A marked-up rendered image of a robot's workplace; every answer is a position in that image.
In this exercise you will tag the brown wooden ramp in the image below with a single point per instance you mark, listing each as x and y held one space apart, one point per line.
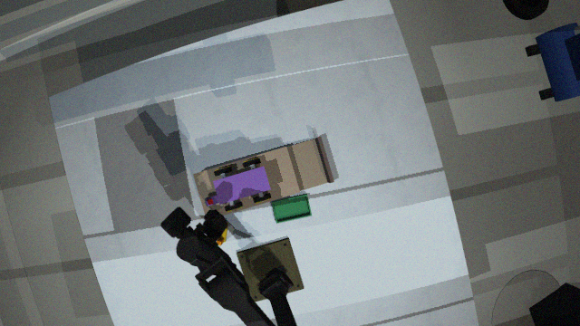
289 170

